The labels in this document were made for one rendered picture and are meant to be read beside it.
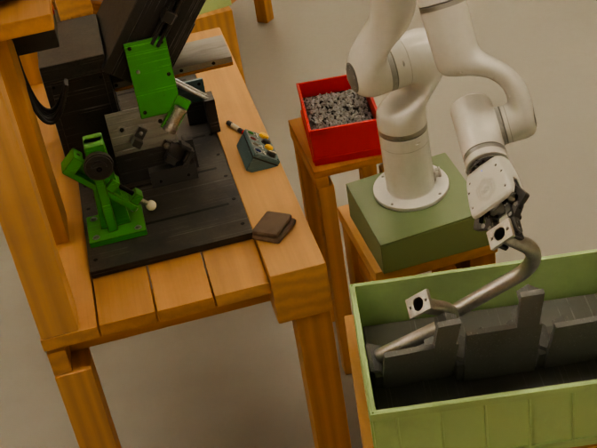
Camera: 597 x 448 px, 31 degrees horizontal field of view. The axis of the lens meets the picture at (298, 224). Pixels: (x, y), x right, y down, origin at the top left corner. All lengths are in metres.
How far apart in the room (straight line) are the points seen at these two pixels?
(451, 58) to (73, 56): 1.28
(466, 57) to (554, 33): 3.56
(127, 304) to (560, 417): 1.06
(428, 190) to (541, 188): 1.79
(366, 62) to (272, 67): 3.19
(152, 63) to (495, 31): 3.01
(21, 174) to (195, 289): 0.53
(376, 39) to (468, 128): 0.38
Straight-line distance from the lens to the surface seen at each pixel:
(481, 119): 2.16
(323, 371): 2.83
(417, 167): 2.64
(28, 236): 2.47
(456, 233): 2.65
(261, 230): 2.71
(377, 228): 2.64
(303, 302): 2.67
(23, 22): 2.56
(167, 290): 2.67
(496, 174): 2.08
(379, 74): 2.46
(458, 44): 2.12
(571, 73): 5.29
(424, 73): 2.52
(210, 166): 3.08
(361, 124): 3.13
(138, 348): 3.93
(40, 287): 2.55
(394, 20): 2.38
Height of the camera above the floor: 2.45
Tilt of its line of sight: 34 degrees down
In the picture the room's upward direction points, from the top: 9 degrees counter-clockwise
